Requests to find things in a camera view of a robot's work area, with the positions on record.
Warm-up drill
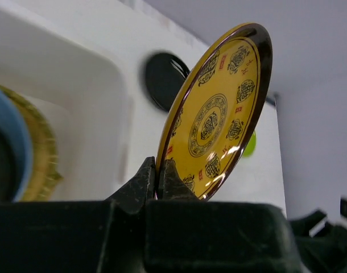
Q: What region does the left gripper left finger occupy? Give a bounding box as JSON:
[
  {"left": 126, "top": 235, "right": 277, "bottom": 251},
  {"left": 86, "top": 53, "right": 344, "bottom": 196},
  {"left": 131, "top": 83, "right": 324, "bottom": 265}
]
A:
[{"left": 0, "top": 157, "right": 155, "bottom": 272}]

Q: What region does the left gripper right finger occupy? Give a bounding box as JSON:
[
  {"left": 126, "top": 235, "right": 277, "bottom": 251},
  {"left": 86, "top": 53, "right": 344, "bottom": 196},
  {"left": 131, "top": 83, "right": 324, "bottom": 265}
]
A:
[{"left": 144, "top": 160, "right": 301, "bottom": 272}]

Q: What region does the round bamboo tray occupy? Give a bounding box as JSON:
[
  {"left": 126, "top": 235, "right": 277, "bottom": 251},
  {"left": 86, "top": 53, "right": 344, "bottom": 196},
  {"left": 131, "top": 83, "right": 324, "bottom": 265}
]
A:
[{"left": 0, "top": 85, "right": 63, "bottom": 201}]

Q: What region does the lime green plate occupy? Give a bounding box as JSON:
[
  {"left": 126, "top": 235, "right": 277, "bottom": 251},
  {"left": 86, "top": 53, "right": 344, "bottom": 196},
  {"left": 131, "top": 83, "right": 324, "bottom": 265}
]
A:
[{"left": 242, "top": 131, "right": 257, "bottom": 158}]

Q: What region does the light blue plate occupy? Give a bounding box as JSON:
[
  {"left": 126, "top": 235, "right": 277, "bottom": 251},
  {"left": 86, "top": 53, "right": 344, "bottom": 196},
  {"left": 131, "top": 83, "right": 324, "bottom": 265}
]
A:
[{"left": 0, "top": 88, "right": 33, "bottom": 202}]

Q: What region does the yellow patterned plate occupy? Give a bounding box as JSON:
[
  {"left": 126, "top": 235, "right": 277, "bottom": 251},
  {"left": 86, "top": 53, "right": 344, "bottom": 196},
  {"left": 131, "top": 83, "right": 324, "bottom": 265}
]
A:
[{"left": 156, "top": 23, "right": 272, "bottom": 200}]

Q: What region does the black round plate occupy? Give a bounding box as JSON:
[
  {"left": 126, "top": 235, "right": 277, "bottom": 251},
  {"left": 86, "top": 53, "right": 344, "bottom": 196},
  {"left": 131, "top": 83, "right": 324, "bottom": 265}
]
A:
[{"left": 142, "top": 51, "right": 191, "bottom": 112}]

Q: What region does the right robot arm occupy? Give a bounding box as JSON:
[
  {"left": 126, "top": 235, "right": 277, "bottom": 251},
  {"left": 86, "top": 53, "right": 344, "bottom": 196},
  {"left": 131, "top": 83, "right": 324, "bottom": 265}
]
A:
[{"left": 290, "top": 196, "right": 347, "bottom": 272}]

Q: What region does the white plastic bin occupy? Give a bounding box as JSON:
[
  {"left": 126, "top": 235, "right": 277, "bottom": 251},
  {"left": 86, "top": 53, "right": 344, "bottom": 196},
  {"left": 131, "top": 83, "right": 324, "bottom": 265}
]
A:
[{"left": 0, "top": 1, "right": 130, "bottom": 200}]

